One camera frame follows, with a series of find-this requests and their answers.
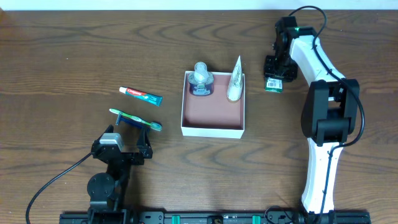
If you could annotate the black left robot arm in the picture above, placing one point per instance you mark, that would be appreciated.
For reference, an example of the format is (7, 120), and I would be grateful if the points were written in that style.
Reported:
(107, 189)

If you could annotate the blue razor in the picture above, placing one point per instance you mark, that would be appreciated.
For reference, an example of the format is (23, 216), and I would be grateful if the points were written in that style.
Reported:
(135, 124)

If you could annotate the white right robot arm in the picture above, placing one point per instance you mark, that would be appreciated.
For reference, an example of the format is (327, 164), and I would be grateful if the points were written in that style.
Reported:
(329, 112)

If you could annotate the green white soap box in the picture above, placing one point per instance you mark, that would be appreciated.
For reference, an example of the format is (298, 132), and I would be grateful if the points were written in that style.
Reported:
(274, 85)

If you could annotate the blue pump soap bottle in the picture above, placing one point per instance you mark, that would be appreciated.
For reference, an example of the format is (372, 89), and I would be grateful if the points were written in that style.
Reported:
(201, 80)

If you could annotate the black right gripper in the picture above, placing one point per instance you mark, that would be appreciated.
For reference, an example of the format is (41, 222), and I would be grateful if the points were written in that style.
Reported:
(280, 72)

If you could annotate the white box pink interior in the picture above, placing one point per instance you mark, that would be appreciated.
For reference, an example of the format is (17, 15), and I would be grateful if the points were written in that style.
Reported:
(212, 116)

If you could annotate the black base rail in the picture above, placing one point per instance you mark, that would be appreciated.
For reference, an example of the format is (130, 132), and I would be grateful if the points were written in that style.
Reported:
(270, 216)

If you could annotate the white shampoo tube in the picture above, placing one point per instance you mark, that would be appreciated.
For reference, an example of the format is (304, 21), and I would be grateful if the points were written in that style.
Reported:
(235, 87)

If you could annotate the Colgate toothpaste tube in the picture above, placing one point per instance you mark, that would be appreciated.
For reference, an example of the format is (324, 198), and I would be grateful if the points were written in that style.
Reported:
(147, 97)

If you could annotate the green toothbrush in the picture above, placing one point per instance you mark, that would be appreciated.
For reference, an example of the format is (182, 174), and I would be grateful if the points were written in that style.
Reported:
(153, 125)

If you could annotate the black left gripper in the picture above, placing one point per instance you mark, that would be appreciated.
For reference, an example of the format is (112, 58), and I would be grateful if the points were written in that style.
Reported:
(130, 156)

